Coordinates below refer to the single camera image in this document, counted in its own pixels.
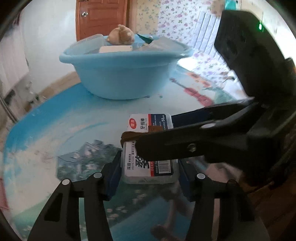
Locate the brown hair tie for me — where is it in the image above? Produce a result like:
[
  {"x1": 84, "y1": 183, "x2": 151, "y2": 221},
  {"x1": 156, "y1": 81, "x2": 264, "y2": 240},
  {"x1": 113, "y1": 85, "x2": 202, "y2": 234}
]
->
[{"x1": 120, "y1": 126, "x2": 163, "y2": 149}]

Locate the scenery printed desktop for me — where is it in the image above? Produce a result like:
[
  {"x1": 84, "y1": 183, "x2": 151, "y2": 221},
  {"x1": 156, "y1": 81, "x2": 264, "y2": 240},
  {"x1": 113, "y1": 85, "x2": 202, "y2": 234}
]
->
[{"x1": 2, "y1": 65, "x2": 245, "y2": 241}]

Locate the light blue plastic basin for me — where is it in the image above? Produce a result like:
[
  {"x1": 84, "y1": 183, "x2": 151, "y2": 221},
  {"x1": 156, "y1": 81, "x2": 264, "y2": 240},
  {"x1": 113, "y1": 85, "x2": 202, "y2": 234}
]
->
[{"x1": 59, "y1": 34, "x2": 193, "y2": 100}]

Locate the brown wooden door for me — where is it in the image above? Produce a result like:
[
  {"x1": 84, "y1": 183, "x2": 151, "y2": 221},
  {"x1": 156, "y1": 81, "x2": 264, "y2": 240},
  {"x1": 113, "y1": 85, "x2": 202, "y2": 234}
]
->
[{"x1": 76, "y1": 0, "x2": 129, "y2": 42}]

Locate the green and white plastic bag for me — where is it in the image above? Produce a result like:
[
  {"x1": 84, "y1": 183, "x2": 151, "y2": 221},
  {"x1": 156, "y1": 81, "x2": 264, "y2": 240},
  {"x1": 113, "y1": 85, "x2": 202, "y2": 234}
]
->
[{"x1": 225, "y1": 0, "x2": 238, "y2": 11}]

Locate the dental floss box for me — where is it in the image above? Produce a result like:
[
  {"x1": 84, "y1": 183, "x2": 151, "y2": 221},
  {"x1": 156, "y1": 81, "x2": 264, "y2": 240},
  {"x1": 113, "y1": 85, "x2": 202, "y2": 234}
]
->
[{"x1": 121, "y1": 113, "x2": 179, "y2": 184}]

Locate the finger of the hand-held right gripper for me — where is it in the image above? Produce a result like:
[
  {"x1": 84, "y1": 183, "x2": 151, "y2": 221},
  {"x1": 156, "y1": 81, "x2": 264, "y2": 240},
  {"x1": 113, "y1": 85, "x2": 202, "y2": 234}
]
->
[
  {"x1": 135, "y1": 103, "x2": 262, "y2": 163},
  {"x1": 172, "y1": 98, "x2": 255, "y2": 129}
]

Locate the clear plastic bag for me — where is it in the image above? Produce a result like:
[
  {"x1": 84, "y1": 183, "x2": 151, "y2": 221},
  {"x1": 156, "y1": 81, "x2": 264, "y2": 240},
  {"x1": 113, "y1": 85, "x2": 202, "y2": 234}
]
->
[{"x1": 139, "y1": 37, "x2": 185, "y2": 52}]

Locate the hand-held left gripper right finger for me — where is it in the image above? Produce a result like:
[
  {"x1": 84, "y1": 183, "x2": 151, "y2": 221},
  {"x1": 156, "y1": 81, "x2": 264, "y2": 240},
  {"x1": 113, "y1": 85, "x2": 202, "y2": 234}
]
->
[{"x1": 178, "y1": 159, "x2": 271, "y2": 241}]

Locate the small white carton box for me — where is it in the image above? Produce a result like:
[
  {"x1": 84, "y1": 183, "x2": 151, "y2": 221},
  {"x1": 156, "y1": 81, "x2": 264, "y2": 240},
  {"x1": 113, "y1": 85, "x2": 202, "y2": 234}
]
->
[{"x1": 99, "y1": 45, "x2": 133, "y2": 53}]

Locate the teal snack packet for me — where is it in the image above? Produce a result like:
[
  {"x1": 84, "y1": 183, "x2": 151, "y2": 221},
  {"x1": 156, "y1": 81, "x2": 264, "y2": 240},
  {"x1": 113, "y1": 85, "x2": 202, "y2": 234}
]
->
[{"x1": 135, "y1": 34, "x2": 154, "y2": 44}]

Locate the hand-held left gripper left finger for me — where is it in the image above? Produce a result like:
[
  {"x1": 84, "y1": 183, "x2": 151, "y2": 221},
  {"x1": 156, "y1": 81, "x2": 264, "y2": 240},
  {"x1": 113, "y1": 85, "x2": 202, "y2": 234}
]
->
[{"x1": 27, "y1": 151, "x2": 123, "y2": 241}]

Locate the clear plastic lidded box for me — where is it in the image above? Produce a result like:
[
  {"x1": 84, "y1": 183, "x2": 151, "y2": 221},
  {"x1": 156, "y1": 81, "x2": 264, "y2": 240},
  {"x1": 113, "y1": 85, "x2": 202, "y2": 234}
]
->
[{"x1": 69, "y1": 34, "x2": 105, "y2": 55}]

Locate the beige plush toy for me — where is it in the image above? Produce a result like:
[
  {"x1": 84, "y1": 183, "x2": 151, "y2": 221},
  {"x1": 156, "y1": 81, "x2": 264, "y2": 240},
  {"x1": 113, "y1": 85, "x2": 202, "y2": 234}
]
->
[{"x1": 107, "y1": 24, "x2": 135, "y2": 45}]

